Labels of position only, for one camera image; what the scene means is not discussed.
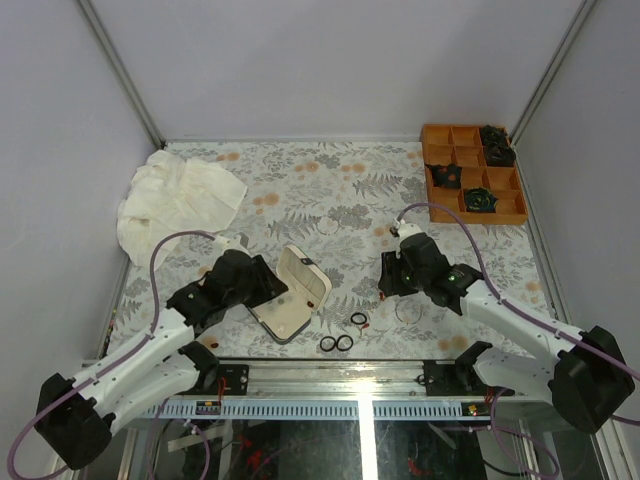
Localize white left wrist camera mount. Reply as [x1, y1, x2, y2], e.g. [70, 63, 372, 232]
[214, 233, 249, 254]

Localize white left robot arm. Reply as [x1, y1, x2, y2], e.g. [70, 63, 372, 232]
[35, 249, 288, 470]

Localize silver wire bangle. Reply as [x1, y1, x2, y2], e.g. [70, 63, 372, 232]
[394, 296, 425, 325]

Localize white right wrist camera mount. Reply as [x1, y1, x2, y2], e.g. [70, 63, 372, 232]
[390, 220, 423, 258]

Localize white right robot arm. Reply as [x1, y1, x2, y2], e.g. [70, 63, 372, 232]
[378, 224, 635, 434]

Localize dark green fabric flower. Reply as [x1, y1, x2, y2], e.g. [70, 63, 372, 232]
[463, 187, 498, 213]

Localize aluminium rail frame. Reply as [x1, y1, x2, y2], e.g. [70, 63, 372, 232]
[74, 357, 614, 421]

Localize orange divided tray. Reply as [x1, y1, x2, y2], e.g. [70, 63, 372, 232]
[421, 124, 528, 225]

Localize white crumpled cloth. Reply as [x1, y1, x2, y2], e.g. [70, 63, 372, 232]
[116, 150, 248, 267]

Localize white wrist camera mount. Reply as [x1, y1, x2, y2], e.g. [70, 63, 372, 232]
[214, 233, 249, 254]
[390, 220, 423, 258]

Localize dark fabric flower orange dots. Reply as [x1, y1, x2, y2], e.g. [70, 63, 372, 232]
[428, 163, 462, 189]

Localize cream and navy jewelry box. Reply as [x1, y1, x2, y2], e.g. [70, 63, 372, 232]
[248, 245, 332, 344]

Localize floral table mat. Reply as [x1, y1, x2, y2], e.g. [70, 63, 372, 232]
[108, 139, 564, 361]

